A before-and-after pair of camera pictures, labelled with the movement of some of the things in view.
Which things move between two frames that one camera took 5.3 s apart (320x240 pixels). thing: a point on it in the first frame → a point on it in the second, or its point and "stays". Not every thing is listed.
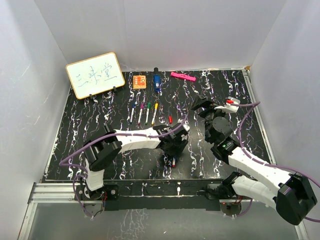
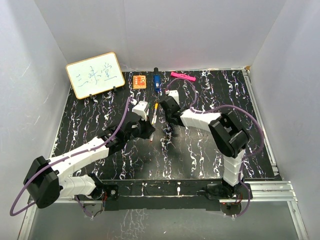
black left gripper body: (175, 148) → (141, 131)
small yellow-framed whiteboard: (95, 74) stays
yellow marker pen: (156, 107) stays
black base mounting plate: (152, 194) stays
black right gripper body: (209, 116) → (168, 117)
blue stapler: (157, 79) stays
